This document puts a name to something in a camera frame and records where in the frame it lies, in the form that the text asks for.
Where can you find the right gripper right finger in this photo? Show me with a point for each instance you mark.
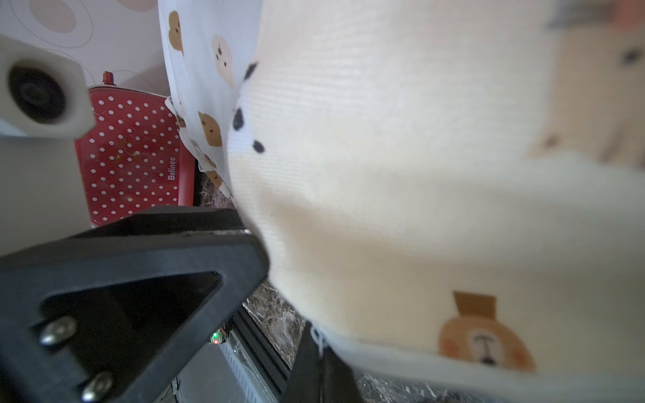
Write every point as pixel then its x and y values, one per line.
pixel 318 374

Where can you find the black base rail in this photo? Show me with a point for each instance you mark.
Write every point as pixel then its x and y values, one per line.
pixel 238 364

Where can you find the red polka dot toaster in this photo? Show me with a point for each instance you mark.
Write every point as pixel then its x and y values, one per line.
pixel 134 158

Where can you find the cream animal print pillow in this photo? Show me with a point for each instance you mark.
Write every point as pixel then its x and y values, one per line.
pixel 453 191

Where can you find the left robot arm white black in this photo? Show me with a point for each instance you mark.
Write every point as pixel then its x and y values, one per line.
pixel 45 109

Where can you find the white bear print pillow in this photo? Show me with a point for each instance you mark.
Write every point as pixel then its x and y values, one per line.
pixel 207 47

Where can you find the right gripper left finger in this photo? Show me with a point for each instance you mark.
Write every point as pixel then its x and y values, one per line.
pixel 114 313

